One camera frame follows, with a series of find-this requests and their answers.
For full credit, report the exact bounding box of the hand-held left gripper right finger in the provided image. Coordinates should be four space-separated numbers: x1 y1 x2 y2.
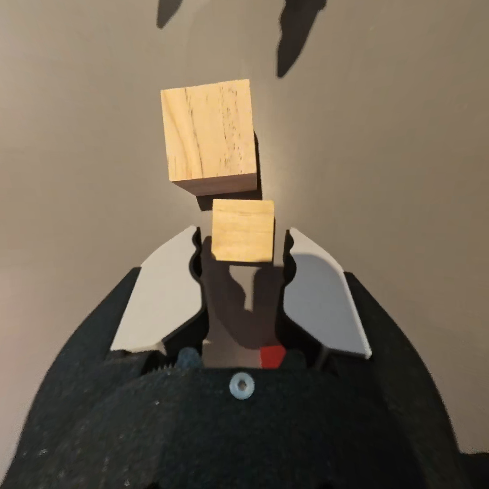
276 227 373 368

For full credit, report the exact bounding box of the large natural wooden cube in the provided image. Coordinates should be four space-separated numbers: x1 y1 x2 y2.
160 79 257 196

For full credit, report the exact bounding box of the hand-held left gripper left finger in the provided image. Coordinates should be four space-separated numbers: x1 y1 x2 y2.
110 225 210 358

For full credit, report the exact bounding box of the medium natural wooden cube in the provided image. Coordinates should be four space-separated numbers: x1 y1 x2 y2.
211 199 276 264

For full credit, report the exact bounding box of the small red wooden cube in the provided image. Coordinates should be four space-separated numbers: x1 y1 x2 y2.
260 345 287 369

